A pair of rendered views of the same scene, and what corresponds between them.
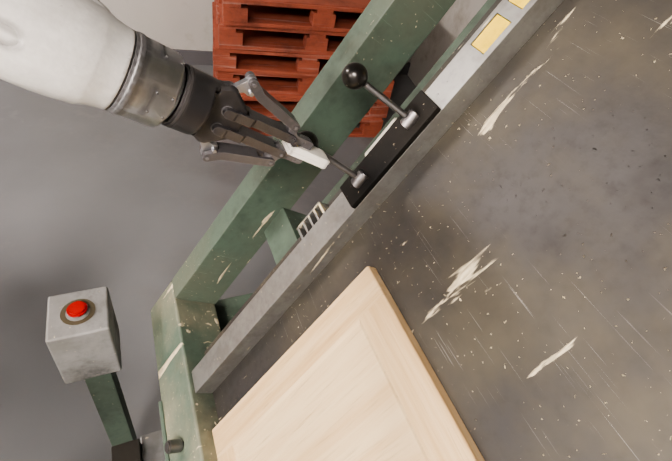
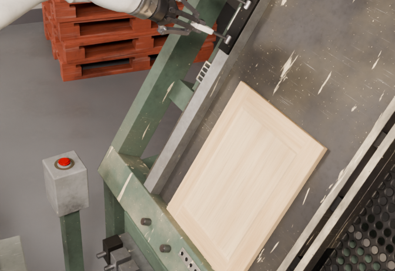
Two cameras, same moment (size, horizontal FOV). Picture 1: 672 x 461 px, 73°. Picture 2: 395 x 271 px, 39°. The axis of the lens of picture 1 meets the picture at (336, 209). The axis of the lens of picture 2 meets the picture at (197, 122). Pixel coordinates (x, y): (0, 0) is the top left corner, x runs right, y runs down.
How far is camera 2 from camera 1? 1.03 m
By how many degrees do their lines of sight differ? 7
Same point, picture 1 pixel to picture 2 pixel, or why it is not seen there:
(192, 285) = (127, 141)
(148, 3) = not seen: outside the picture
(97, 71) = not seen: outside the picture
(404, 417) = (272, 134)
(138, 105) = (144, 9)
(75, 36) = not seen: outside the picture
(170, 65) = not seen: outside the picture
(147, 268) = (40, 194)
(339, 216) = (220, 62)
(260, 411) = (196, 179)
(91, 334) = (77, 173)
